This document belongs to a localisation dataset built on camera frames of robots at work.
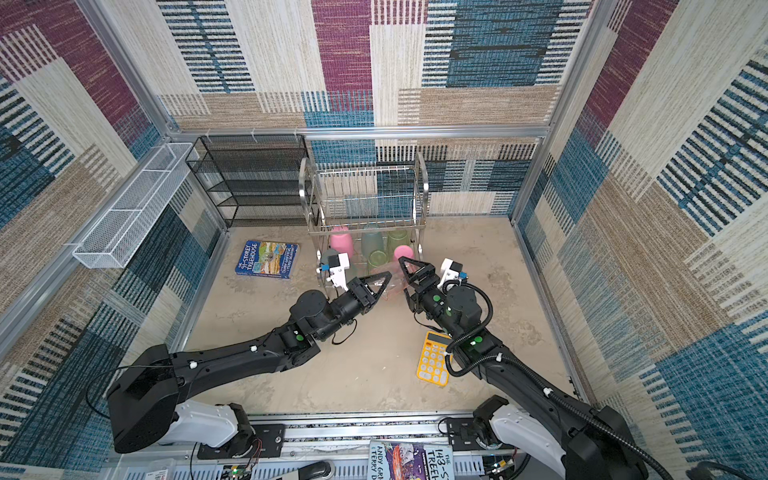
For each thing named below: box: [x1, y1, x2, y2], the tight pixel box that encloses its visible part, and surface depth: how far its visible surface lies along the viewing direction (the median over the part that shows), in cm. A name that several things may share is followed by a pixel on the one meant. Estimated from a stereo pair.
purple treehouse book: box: [367, 440, 455, 480], surface depth 70 cm
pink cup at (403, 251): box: [393, 245, 415, 262], surface depth 93 cm
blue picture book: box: [235, 240, 299, 279], surface depth 107 cm
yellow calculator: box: [416, 330, 453, 387], surface depth 86 cm
